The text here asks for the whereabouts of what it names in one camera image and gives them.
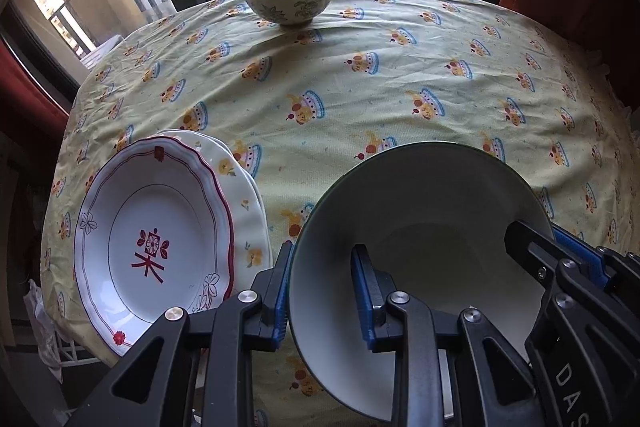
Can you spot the yellow printed tablecloth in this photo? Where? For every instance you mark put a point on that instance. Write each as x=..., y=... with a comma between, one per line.
x=375, y=72

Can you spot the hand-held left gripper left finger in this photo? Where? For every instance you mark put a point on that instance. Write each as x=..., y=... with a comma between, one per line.
x=281, y=292

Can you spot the white plate with red rim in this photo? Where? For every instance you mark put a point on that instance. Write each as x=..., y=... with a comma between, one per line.
x=150, y=207

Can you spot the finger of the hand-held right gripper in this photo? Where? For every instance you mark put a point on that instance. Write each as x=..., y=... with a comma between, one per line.
x=580, y=251
x=532, y=249

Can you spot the white plate with yellow flowers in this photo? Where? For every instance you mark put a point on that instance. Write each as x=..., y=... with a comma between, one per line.
x=250, y=207

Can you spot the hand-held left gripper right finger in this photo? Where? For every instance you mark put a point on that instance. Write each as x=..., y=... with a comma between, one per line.
x=362, y=302

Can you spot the clear plastic bag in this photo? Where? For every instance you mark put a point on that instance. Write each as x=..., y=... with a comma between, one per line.
x=42, y=322

